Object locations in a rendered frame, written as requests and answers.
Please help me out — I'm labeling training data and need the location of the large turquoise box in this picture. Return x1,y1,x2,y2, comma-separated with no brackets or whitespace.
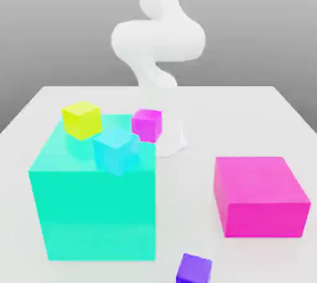
28,113,157,262

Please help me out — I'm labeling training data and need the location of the small magenta cube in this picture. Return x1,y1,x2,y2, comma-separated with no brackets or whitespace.
130,108,163,144

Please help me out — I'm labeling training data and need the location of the large pink box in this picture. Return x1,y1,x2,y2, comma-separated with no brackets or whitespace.
213,156,311,238

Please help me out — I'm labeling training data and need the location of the small cyan cube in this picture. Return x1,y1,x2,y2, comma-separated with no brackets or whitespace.
93,126,141,177

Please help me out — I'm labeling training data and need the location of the small purple cube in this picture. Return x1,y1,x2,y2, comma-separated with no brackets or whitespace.
176,253,213,283

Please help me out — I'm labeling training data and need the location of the small yellow cube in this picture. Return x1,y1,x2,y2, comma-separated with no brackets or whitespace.
61,100,103,142

